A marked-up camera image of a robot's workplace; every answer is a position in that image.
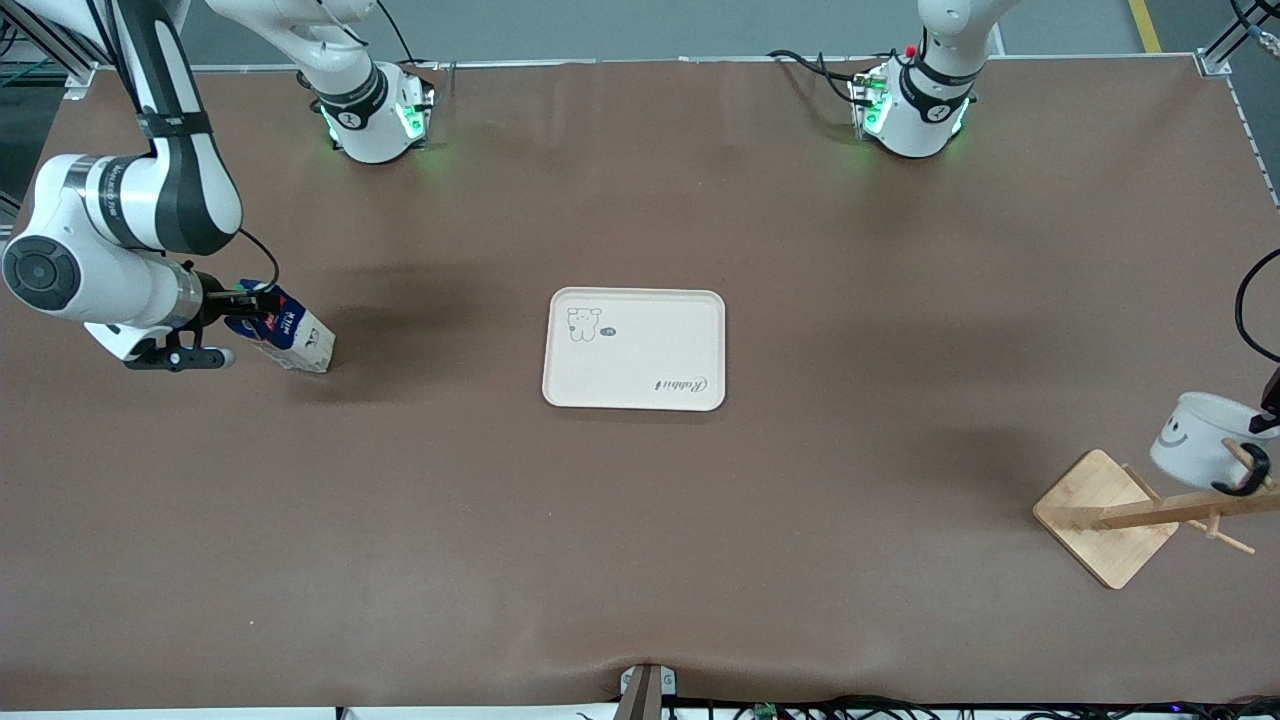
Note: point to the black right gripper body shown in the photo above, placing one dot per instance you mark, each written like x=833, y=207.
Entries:
x=214, y=297

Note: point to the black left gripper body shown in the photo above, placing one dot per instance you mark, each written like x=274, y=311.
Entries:
x=1272, y=398

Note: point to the blue white milk carton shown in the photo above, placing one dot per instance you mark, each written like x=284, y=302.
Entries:
x=295, y=345

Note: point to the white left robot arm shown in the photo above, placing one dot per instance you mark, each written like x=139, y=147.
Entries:
x=915, y=110

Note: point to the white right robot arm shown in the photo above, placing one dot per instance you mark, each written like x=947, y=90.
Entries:
x=120, y=210

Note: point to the wooden cup rack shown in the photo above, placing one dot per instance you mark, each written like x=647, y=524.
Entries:
x=1105, y=520

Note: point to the cream rectangular tray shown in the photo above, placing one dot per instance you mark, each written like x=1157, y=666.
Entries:
x=640, y=350

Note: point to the small green circuit board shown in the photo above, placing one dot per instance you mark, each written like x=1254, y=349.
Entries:
x=766, y=711

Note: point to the aluminium frame profile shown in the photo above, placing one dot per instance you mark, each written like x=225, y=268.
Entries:
x=50, y=45
x=1235, y=45

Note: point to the metal table edge bracket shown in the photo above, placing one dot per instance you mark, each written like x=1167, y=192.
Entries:
x=645, y=690

